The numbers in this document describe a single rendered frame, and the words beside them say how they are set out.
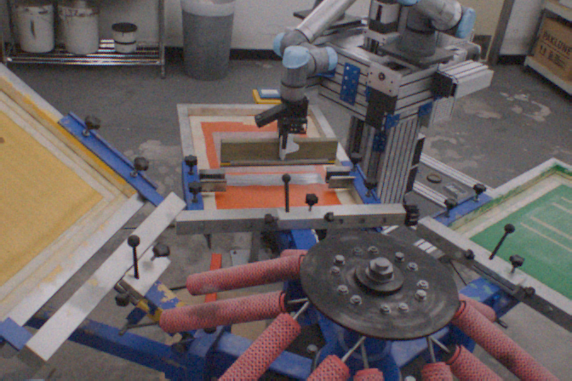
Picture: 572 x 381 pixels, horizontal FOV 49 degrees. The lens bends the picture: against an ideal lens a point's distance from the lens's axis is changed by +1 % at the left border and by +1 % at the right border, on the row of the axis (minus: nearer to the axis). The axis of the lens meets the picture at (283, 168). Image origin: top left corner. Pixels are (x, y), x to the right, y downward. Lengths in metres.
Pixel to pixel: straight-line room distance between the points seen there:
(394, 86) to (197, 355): 1.43
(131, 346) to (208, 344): 0.24
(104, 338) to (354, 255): 0.66
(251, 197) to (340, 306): 0.95
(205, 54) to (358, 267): 4.13
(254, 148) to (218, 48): 3.28
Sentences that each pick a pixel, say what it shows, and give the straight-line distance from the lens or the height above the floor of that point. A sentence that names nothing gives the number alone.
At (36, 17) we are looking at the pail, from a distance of 5.25.
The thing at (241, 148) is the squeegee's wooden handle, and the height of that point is 1.12.
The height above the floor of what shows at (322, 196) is 0.96.
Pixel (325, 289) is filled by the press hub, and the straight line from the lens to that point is 1.15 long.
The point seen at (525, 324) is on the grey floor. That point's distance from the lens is 3.33.
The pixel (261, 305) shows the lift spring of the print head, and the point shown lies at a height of 1.23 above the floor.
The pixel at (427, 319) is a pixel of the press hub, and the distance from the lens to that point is 1.15.
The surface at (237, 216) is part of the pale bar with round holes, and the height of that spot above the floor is 1.04.
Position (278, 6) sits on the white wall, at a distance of 5.70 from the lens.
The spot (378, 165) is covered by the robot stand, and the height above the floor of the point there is 0.59.
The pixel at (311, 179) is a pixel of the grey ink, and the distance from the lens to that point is 2.13.
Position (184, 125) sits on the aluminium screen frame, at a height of 0.99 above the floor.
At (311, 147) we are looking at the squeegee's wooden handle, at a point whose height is 1.12.
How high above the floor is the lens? 2.06
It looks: 30 degrees down
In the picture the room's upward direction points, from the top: 7 degrees clockwise
